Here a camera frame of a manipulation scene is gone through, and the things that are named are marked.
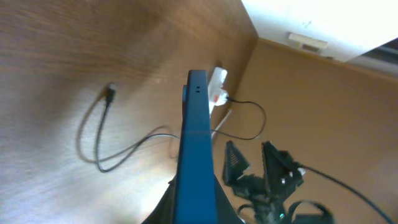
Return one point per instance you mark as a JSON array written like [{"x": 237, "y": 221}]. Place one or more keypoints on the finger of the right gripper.
[
  {"x": 279, "y": 171},
  {"x": 234, "y": 164}
]

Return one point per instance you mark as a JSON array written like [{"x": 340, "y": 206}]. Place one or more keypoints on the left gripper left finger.
[{"x": 162, "y": 214}]

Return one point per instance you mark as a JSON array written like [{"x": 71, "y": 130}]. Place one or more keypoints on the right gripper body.
[{"x": 254, "y": 189}]

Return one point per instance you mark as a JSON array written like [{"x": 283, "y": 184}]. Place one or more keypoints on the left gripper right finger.
[{"x": 225, "y": 211}]

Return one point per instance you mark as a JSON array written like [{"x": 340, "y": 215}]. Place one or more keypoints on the blue Samsung Galaxy smartphone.
[{"x": 195, "y": 200}]

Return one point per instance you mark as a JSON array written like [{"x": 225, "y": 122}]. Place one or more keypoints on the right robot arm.
[{"x": 303, "y": 211}]

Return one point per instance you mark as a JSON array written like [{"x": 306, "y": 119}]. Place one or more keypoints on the white USB charger plug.
[{"x": 220, "y": 97}]

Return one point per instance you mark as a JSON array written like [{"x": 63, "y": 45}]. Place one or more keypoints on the white power strip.
[{"x": 216, "y": 81}]

